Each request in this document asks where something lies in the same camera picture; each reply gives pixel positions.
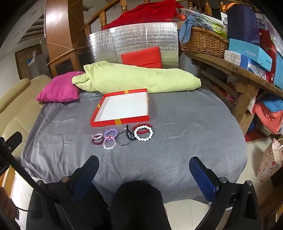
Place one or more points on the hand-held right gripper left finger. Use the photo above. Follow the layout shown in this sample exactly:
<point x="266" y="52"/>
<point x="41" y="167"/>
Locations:
<point x="83" y="182"/>

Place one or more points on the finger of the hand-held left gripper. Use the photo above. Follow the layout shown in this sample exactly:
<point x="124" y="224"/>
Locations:
<point x="12" y="141"/>

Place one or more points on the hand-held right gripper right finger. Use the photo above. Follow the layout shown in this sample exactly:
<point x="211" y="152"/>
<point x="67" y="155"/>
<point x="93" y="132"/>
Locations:
<point x="204" y="179"/>

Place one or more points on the silver metal bangle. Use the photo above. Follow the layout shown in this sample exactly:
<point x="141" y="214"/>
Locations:
<point x="117" y="139"/>

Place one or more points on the red shallow gift box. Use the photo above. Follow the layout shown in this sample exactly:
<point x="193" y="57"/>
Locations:
<point x="104" y="123"/>

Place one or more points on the beige sofa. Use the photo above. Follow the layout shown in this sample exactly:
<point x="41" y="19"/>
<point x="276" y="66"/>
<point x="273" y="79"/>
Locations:
<point x="17" y="110"/>

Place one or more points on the grey blanket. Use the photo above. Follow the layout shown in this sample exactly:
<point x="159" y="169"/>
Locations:
<point x="176" y="143"/>

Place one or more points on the floral paper bag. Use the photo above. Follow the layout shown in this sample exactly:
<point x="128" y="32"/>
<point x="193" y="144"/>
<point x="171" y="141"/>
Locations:
<point x="269" y="161"/>

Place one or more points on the magenta pillow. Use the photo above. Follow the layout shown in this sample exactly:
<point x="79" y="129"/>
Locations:
<point x="59" y="88"/>

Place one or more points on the stack of folded cloths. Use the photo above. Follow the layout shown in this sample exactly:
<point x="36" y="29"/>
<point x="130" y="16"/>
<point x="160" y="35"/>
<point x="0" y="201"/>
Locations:
<point x="267" y="117"/>

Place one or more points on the wooden side cabinet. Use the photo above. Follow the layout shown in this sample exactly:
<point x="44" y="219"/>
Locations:
<point x="64" y="64"/>

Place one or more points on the wooden bench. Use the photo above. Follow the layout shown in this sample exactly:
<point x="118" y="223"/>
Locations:
<point x="243" y="88"/>

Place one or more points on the light green quilt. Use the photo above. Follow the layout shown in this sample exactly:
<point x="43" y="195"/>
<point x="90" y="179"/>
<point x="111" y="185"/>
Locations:
<point x="132" y="77"/>

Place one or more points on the white blue carton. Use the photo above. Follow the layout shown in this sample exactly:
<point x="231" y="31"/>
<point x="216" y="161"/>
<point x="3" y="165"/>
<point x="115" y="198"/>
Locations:
<point x="256" y="68"/>

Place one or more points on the white patterned box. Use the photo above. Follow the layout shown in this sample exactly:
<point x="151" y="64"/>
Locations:
<point x="232" y="56"/>

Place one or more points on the brown wooden pillar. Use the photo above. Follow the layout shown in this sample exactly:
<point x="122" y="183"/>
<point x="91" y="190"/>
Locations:
<point x="64" y="24"/>

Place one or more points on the light blue cardboard box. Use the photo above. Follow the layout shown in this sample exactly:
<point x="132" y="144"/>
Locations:
<point x="247" y="50"/>

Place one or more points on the red cushion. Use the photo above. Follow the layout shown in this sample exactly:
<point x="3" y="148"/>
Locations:
<point x="141" y="57"/>

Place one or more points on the wicker basket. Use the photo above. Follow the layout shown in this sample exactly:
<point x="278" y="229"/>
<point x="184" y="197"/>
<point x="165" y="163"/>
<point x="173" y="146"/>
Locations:
<point x="203" y="42"/>

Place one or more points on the red bag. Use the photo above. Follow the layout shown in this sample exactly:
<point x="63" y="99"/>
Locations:
<point x="267" y="42"/>

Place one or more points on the blue cloth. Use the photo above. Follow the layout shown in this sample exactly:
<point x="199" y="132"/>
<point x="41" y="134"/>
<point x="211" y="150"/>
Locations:
<point x="185" y="28"/>

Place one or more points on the silver insulation mat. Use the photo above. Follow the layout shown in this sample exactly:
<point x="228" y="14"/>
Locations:
<point x="132" y="37"/>

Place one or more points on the dark blue bag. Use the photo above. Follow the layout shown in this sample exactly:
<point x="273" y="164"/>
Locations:
<point x="243" y="24"/>

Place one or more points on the red cloth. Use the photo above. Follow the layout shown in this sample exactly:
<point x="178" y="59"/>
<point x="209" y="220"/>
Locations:
<point x="143" y="13"/>

